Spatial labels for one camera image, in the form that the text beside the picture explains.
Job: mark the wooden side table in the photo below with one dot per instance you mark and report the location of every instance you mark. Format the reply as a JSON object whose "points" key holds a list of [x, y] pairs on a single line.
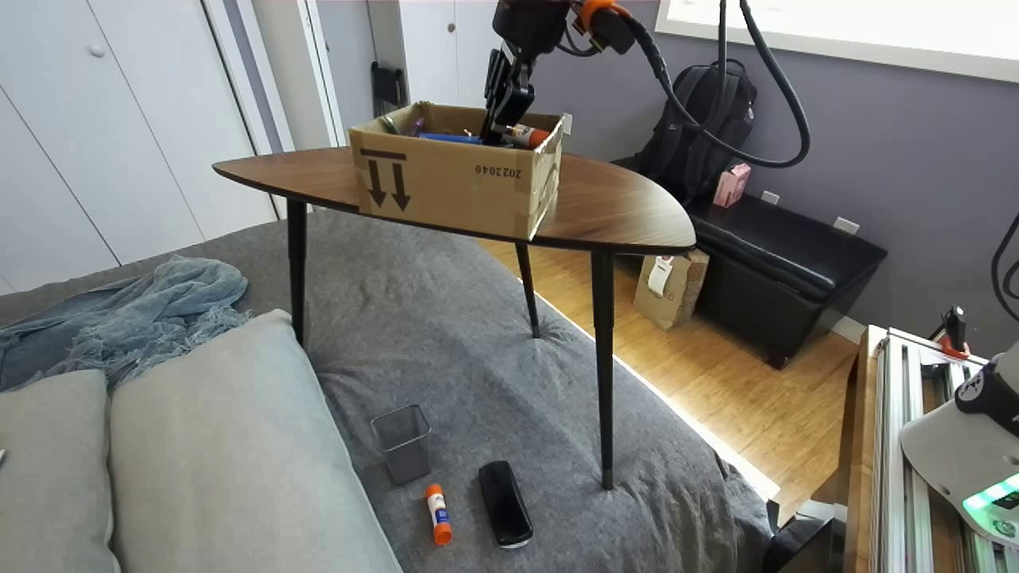
{"points": [[603, 212]]}

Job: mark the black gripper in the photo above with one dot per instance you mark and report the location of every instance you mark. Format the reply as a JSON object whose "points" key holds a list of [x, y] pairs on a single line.
{"points": [[527, 28]]}

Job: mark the orange glue stick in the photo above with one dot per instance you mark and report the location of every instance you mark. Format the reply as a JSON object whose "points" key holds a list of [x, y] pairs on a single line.
{"points": [[436, 512]]}

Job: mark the white wardrobe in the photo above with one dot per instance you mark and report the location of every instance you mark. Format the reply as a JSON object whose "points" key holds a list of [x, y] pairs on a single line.
{"points": [[117, 117]]}

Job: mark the aluminium frame rail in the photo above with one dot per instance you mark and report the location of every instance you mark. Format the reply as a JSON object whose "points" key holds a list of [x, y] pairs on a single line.
{"points": [[896, 521]]}

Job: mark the grey bed mattress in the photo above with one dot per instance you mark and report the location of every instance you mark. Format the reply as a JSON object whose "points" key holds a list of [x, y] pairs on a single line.
{"points": [[408, 316]]}

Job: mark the light grey cushion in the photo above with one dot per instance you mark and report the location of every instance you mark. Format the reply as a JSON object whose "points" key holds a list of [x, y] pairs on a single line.
{"points": [[56, 490], [227, 458]]}

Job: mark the black glasses case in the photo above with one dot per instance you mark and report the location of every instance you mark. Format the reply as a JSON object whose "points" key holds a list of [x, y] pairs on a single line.
{"points": [[505, 505]]}

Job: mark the orange marker in box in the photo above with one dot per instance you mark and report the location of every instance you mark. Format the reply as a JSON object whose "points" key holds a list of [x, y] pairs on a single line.
{"points": [[527, 135]]}

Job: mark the pink small object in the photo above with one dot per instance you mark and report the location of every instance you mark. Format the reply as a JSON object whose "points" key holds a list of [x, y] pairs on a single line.
{"points": [[731, 187]]}

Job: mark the black storage ottoman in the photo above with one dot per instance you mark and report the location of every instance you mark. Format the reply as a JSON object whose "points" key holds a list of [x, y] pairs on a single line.
{"points": [[777, 277]]}

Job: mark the blue crumpled blanket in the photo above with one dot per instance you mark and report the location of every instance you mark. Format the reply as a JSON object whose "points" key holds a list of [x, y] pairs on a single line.
{"points": [[124, 325]]}

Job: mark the small cardboard box on floor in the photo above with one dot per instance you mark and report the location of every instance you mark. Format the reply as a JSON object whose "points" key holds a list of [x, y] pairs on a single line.
{"points": [[669, 283]]}

